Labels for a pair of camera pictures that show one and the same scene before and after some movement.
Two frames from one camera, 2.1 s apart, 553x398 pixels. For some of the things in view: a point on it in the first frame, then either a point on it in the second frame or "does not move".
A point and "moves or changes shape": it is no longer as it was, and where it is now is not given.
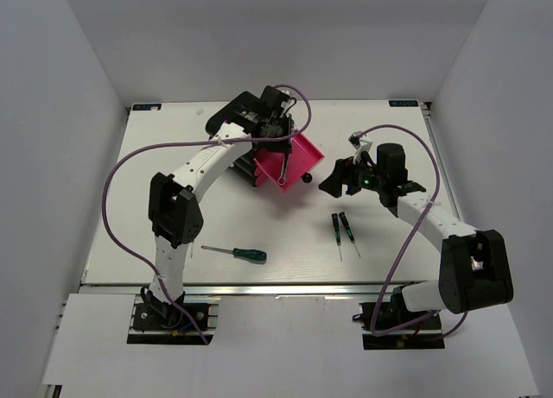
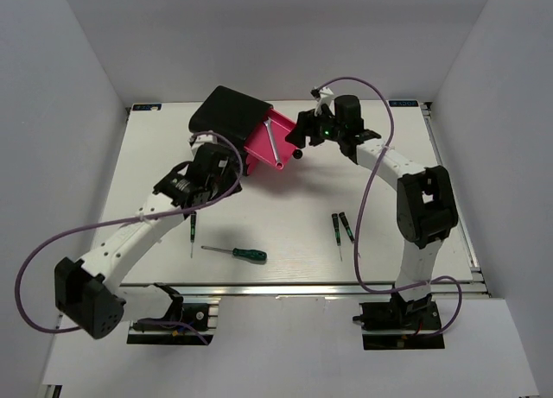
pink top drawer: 302,157 moves or changes shape
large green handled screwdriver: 243,253 does not move
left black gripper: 284,145 to 230,179
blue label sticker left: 146,106 does not move
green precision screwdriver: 335,221 does not move
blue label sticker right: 403,104 does not move
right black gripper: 344,173 to 307,125
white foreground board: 281,346 does not move
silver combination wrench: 282,180 moves or changes shape
